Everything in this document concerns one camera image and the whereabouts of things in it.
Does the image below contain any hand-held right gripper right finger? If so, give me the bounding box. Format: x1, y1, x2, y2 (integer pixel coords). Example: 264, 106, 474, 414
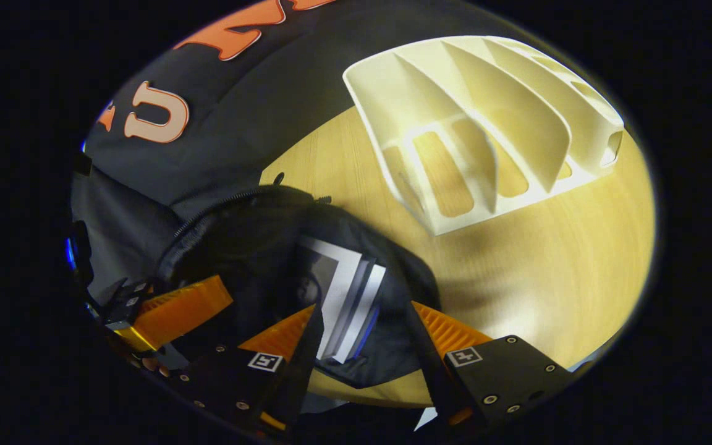
404, 301, 579, 430

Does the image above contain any blue cover book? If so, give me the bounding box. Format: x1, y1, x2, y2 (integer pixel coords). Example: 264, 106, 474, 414
331, 263, 388, 364

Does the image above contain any black schoolbag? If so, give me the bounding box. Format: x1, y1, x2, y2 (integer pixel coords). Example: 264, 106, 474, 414
155, 185, 442, 412

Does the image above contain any grey cover book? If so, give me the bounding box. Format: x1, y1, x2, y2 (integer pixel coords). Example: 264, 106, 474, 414
297, 237, 363, 359

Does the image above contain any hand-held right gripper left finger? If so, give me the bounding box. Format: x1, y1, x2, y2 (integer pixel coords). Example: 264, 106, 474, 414
171, 304, 326, 433

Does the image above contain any white bookshelf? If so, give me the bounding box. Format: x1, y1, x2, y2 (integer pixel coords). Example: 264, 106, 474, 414
342, 35, 625, 237

